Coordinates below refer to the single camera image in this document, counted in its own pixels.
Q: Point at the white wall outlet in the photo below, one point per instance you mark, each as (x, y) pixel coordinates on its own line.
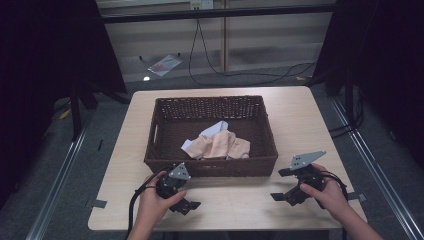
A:
(201, 4)

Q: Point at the black curtain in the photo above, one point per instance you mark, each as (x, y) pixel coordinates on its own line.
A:
(383, 66)
(50, 66)

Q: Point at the person's left hand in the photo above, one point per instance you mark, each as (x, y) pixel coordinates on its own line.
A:
(151, 203)

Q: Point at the metal floor rail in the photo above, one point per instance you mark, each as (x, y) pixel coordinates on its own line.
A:
(56, 186)
(376, 173)

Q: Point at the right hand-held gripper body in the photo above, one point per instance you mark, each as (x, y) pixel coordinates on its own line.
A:
(306, 173)

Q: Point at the black metal stand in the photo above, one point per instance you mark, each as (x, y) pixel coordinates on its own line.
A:
(348, 96)
(76, 110)

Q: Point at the clear plastic packet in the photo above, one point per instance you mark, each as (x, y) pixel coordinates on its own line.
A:
(165, 65)

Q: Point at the black horizontal bar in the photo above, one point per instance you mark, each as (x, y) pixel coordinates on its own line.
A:
(216, 13)

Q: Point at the grey tape piece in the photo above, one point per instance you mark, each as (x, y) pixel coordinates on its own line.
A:
(357, 197)
(99, 203)

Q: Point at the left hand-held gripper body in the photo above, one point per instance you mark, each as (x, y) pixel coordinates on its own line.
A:
(168, 186)

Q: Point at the white cloth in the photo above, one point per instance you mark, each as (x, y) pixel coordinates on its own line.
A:
(216, 128)

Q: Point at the small black floor marker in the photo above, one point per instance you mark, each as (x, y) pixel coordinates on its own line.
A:
(100, 144)

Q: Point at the brown woven basket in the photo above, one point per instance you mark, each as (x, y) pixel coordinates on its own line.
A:
(173, 126)

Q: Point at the beige cloth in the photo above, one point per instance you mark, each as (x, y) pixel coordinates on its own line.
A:
(220, 145)

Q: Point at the person's right hand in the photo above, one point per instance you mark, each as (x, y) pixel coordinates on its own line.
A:
(330, 196)

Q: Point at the yellow tape piece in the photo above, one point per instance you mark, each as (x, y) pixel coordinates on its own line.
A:
(65, 114)

